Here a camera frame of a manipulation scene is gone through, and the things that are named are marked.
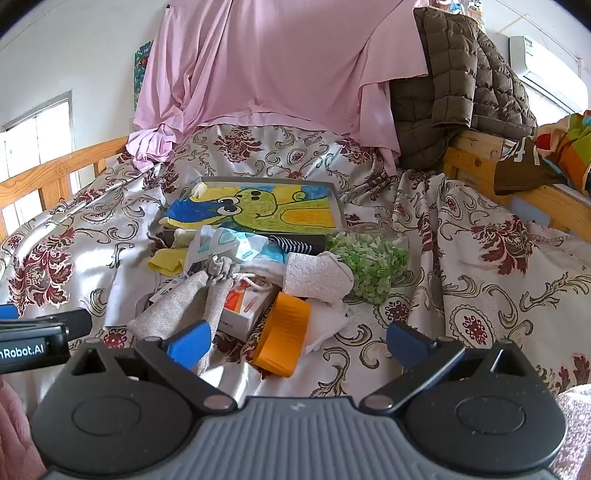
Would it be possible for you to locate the person's left forearm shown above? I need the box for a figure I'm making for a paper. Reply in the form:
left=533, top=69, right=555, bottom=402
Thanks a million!
left=0, top=376, right=47, bottom=480

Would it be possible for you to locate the orange and white box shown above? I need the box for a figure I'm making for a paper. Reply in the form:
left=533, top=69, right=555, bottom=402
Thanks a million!
left=217, top=277, right=280, bottom=342

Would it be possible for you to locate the grey tray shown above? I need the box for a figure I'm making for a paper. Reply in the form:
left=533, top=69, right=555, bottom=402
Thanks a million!
left=159, top=175, right=349, bottom=250

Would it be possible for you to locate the blue and white packet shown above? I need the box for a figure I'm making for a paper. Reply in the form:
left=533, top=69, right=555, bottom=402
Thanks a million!
left=185, top=226, right=269, bottom=278

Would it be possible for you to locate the clear jar of green pieces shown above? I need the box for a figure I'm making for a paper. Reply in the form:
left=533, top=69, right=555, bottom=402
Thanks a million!
left=324, top=223, right=411, bottom=305

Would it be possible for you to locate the cartoon wall picture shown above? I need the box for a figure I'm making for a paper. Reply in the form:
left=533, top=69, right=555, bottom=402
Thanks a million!
left=434, top=0, right=483, bottom=21

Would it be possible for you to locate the blue and white box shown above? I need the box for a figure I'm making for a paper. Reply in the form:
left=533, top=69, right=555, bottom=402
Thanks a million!
left=150, top=276, right=185, bottom=308

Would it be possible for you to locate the pink fuzzy garment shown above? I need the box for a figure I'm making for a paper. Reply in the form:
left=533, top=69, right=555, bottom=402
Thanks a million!
left=554, top=382, right=591, bottom=480

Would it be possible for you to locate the wooden bed frame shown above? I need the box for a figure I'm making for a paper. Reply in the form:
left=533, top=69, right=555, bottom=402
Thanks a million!
left=443, top=129, right=591, bottom=236

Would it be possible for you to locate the colourful wall poster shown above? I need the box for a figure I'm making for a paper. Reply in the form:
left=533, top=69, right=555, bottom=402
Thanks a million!
left=134, top=41, right=154, bottom=112

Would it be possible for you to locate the white air conditioner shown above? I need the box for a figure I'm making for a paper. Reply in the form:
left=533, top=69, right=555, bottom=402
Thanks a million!
left=509, top=36, right=589, bottom=104

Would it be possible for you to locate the grey drawstring pouch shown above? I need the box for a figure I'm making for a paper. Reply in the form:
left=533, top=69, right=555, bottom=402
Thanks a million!
left=127, top=257, right=243, bottom=374

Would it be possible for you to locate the window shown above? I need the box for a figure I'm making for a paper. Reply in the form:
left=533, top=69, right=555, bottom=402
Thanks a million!
left=0, top=91, right=75, bottom=236

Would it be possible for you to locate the wooden bed headboard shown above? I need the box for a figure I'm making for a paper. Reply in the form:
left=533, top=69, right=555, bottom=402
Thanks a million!
left=0, top=136, right=127, bottom=241

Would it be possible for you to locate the plain white cloth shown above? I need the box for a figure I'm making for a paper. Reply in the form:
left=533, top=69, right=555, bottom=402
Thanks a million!
left=302, top=300, right=352, bottom=356

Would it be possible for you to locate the black white striped sock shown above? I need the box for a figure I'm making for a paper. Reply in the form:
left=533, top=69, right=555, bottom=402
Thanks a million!
left=268, top=234, right=326, bottom=256

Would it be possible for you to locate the yellow cloth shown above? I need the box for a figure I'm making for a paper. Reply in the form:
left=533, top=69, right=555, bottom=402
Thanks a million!
left=148, top=247, right=192, bottom=278

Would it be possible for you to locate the orange ribbed band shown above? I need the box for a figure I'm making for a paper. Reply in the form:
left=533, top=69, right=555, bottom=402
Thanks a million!
left=252, top=292, right=312, bottom=377

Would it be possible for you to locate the colourful patchwork blanket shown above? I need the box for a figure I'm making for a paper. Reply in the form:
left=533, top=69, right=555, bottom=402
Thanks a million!
left=536, top=110, right=591, bottom=195

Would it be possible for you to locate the brown cloth with white print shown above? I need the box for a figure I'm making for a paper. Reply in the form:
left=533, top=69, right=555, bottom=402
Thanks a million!
left=494, top=136, right=566, bottom=197

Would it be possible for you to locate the brown quilted jacket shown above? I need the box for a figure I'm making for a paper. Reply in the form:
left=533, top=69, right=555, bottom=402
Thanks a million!
left=390, top=7, right=539, bottom=174

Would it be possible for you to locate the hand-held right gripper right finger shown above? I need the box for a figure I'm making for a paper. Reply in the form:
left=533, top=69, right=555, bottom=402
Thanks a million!
left=360, top=320, right=528, bottom=414

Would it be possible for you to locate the pink bed sheet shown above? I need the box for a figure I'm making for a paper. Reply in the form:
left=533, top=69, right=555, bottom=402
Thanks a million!
left=127, top=0, right=430, bottom=174

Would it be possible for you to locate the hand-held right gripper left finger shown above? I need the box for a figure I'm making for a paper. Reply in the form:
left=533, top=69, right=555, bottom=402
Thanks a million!
left=68, top=320, right=237, bottom=413

